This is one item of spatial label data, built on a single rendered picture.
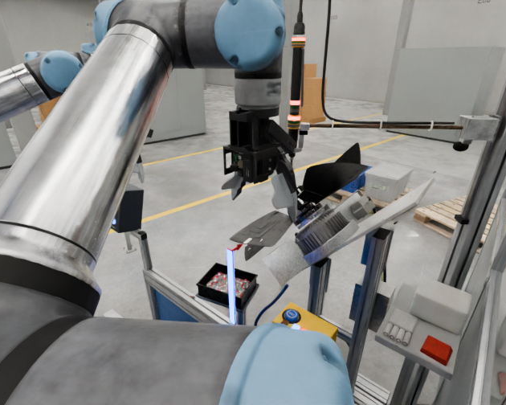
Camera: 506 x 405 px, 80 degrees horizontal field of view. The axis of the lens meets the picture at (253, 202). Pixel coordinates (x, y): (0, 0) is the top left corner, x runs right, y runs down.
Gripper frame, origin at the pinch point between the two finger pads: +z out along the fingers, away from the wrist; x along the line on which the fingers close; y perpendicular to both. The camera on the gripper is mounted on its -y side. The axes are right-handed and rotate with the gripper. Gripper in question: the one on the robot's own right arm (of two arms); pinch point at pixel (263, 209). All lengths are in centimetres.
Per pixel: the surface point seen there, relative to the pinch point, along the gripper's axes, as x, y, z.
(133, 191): -82, -16, 25
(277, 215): -27, -45, 29
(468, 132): 24, -81, -4
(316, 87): -396, -768, 51
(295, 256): -18, -46, 46
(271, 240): -18.4, -29.2, 29.7
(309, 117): -404, -755, 132
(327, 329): 10.3, -16.6, 40.8
